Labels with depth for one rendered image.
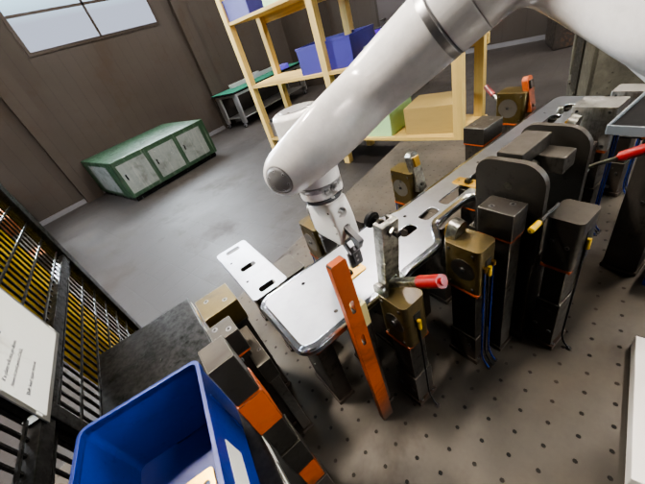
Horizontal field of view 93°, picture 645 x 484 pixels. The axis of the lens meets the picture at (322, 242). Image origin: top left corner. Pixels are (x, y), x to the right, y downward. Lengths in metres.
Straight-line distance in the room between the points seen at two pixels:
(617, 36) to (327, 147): 0.29
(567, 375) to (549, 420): 0.12
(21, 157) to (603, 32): 6.97
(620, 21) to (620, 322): 0.80
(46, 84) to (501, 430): 7.14
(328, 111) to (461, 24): 0.17
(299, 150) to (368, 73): 0.13
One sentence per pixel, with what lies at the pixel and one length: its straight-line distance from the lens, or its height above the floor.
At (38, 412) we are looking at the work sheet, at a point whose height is 1.17.
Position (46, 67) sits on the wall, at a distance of 7.22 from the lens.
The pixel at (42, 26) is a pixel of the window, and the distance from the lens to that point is 7.34.
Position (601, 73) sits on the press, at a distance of 3.48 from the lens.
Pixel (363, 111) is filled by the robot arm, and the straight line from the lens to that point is 0.45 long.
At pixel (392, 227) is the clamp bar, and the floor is 1.21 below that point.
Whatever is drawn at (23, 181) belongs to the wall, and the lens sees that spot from 7.03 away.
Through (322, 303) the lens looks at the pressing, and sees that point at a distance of 0.69.
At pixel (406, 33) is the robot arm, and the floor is 1.45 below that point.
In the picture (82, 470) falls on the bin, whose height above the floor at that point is 1.15.
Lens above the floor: 1.49
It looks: 35 degrees down
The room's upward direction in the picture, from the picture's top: 19 degrees counter-clockwise
